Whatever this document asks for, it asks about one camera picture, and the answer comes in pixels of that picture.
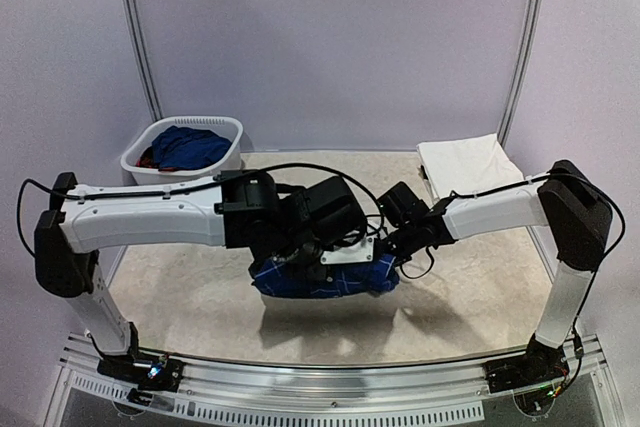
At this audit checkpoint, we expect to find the blue plaid shirt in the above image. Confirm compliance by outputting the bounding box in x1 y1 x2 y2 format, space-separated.
249 254 400 299

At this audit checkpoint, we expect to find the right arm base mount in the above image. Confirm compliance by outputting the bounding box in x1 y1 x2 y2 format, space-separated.
482 328 584 418

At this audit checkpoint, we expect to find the white plastic laundry basket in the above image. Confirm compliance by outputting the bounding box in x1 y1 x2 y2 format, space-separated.
120 116 244 185

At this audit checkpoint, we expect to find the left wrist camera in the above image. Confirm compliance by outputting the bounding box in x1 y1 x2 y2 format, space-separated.
320 236 376 265

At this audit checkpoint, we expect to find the right corner wall post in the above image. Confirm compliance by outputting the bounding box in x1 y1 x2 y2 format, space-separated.
497 0 542 148

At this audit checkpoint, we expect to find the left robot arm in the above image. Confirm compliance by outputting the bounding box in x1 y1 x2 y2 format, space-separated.
34 169 374 381

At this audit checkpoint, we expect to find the corner wall post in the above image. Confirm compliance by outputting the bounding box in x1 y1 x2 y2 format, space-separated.
497 0 542 148
123 0 163 122

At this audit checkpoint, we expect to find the dark blue garment in basket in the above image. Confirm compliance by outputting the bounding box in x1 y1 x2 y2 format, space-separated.
151 126 231 171

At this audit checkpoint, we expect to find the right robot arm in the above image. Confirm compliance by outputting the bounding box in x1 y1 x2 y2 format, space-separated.
378 160 613 383

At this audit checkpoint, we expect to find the red garment in basket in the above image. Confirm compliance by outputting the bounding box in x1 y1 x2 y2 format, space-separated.
135 146 172 171

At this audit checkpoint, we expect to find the white t-shirt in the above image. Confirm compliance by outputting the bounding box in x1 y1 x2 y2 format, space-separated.
417 133 524 200

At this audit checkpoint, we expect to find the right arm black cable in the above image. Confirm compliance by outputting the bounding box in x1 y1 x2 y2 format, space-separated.
399 169 629 348

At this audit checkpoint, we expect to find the left corner wall post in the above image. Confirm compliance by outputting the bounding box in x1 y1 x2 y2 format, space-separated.
123 0 163 122

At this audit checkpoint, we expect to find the aluminium front rail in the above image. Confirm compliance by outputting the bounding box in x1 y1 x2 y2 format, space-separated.
42 334 627 426

